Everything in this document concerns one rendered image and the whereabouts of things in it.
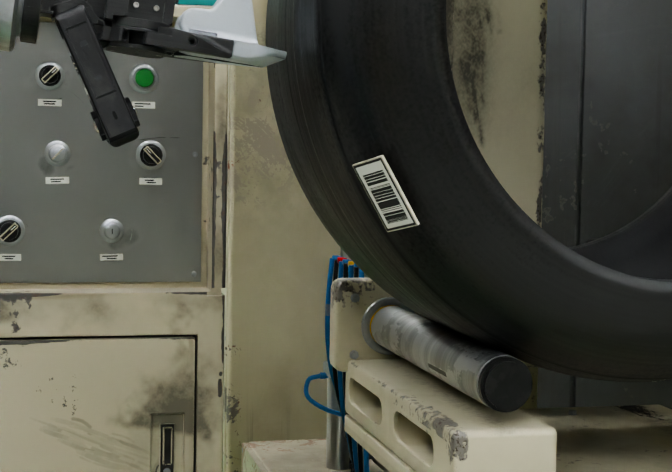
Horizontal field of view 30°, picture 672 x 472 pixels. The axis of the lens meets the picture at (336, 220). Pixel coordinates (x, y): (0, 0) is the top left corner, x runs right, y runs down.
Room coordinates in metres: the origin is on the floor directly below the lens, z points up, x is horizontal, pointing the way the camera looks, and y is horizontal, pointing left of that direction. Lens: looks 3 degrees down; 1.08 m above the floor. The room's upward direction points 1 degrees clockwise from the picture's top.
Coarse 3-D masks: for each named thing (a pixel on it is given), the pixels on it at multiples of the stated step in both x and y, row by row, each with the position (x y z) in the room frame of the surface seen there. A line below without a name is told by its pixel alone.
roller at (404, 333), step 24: (384, 312) 1.29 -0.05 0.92; (408, 312) 1.26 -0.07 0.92; (384, 336) 1.25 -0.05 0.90; (408, 336) 1.18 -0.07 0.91; (432, 336) 1.13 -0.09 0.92; (456, 336) 1.10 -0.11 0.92; (408, 360) 1.19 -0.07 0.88; (432, 360) 1.10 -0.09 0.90; (456, 360) 1.04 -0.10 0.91; (480, 360) 1.00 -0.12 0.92; (504, 360) 0.99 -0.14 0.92; (456, 384) 1.04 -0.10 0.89; (480, 384) 0.98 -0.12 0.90; (504, 384) 0.98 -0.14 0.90; (528, 384) 0.99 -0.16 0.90; (504, 408) 0.98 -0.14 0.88
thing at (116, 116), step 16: (64, 16) 0.98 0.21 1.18; (80, 16) 0.98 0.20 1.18; (64, 32) 0.98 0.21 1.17; (80, 32) 0.98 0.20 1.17; (80, 48) 0.98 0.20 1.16; (96, 48) 0.99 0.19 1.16; (80, 64) 0.98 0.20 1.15; (96, 64) 0.99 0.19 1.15; (96, 80) 0.99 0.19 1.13; (112, 80) 0.99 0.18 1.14; (96, 96) 0.99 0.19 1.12; (112, 96) 0.99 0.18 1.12; (96, 112) 0.99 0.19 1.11; (112, 112) 0.99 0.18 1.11; (128, 112) 0.99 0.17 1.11; (96, 128) 1.01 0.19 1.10; (112, 128) 0.99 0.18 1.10; (128, 128) 0.99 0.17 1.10; (112, 144) 1.00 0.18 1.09
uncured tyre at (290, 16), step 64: (320, 0) 0.97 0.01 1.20; (384, 0) 0.94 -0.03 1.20; (320, 64) 0.97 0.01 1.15; (384, 64) 0.94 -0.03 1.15; (448, 64) 0.94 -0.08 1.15; (320, 128) 0.99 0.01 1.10; (384, 128) 0.95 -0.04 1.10; (448, 128) 0.94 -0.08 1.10; (320, 192) 1.09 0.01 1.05; (448, 192) 0.95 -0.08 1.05; (384, 256) 1.01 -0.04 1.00; (448, 256) 0.97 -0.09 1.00; (512, 256) 0.96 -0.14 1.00; (576, 256) 0.97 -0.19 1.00; (640, 256) 1.29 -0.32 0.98; (448, 320) 1.03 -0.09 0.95; (512, 320) 0.99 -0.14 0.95; (576, 320) 0.98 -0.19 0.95; (640, 320) 0.99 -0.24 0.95
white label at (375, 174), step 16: (368, 160) 0.95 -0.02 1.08; (384, 160) 0.94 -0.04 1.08; (368, 176) 0.96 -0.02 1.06; (384, 176) 0.94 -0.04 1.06; (368, 192) 0.97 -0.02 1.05; (384, 192) 0.95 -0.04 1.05; (400, 192) 0.94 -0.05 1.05; (384, 208) 0.96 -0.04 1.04; (400, 208) 0.95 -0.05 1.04; (384, 224) 0.97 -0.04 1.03; (400, 224) 0.96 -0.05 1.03; (416, 224) 0.94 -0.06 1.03
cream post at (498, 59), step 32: (448, 0) 1.36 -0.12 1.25; (480, 0) 1.37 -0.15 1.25; (512, 0) 1.38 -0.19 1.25; (544, 0) 1.39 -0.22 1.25; (448, 32) 1.36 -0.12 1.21; (480, 32) 1.37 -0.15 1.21; (512, 32) 1.38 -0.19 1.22; (544, 32) 1.39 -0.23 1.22; (480, 64) 1.37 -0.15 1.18; (512, 64) 1.38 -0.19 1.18; (544, 64) 1.39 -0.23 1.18; (480, 96) 1.37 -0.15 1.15; (512, 96) 1.38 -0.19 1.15; (544, 96) 1.39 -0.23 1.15; (480, 128) 1.37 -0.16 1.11; (512, 128) 1.38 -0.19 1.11; (512, 160) 1.38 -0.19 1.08; (512, 192) 1.38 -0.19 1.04
